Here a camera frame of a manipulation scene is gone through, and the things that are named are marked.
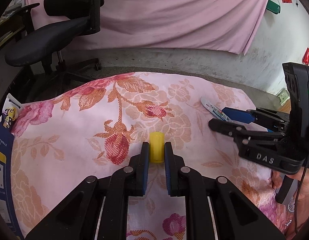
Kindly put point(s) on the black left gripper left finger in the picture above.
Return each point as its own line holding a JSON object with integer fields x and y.
{"x": 97, "y": 208}

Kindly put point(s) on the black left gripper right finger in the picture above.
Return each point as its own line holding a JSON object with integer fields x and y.
{"x": 215, "y": 208}

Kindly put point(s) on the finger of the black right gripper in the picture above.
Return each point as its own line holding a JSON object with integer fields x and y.
{"x": 227, "y": 128}
{"x": 239, "y": 115}

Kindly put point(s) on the white toothpaste tube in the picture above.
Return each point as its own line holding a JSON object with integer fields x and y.
{"x": 215, "y": 111}

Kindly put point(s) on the yellow plastic cap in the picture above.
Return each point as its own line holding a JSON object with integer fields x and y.
{"x": 156, "y": 143}

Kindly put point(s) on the person right hand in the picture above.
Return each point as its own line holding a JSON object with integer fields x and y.
{"x": 302, "y": 203}

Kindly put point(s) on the red hanging bag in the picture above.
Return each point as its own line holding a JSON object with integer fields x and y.
{"x": 305, "y": 59}

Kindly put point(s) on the pink floral bedsheet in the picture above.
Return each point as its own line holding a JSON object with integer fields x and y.
{"x": 96, "y": 128}

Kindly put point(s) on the blue cardboard box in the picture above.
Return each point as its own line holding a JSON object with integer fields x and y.
{"x": 7, "y": 210}

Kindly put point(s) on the snack packet by box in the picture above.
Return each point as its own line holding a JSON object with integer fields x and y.
{"x": 11, "y": 110}

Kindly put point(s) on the black office chair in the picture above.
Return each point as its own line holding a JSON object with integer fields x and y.
{"x": 83, "y": 18}

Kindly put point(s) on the pink wall sheet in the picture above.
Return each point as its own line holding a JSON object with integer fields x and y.
{"x": 225, "y": 25}

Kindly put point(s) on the green wall basket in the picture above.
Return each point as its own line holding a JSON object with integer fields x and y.
{"x": 273, "y": 7}

